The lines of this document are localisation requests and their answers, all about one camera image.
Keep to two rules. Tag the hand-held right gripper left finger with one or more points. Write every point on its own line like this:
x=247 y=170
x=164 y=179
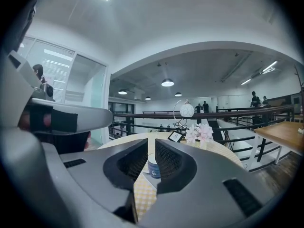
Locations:
x=95 y=186

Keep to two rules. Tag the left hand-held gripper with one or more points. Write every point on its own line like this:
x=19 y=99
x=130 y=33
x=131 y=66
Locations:
x=21 y=79

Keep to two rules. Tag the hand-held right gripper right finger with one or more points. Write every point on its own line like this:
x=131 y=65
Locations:
x=209 y=186

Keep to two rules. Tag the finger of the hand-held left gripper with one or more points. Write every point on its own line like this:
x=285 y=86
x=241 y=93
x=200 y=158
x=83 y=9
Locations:
x=92 y=117

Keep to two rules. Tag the blue ceramic cup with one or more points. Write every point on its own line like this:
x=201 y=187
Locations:
x=154 y=168

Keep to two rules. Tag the frosted glass partition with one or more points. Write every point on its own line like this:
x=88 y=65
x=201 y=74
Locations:
x=95 y=91

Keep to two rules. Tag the round table with checkered tablecloth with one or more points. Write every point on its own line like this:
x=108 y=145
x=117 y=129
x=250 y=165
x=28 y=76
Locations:
x=221 y=154

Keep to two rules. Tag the white window blinds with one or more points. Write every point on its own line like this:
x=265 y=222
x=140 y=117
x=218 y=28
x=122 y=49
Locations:
x=59 y=79

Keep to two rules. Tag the black pendant lamp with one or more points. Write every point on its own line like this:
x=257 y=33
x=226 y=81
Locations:
x=147 y=98
x=122 y=92
x=178 y=94
x=167 y=82

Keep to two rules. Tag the pink flowers in vase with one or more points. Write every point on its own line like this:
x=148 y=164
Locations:
x=199 y=132

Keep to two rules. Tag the white globe table lamp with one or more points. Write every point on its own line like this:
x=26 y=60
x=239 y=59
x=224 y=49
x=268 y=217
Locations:
x=186 y=110

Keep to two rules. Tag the black metal railing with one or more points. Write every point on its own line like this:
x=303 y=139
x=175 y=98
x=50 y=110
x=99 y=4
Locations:
x=237 y=110

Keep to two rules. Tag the wooden desk with white legs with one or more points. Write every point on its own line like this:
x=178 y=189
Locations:
x=280 y=132

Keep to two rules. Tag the fluorescent tube light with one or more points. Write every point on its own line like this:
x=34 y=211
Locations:
x=245 y=82
x=269 y=66

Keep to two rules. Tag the small silver fisheye camera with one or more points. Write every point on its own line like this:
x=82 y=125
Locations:
x=48 y=91

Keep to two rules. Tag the black picture frame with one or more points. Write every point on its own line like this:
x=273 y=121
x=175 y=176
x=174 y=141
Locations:
x=175 y=136

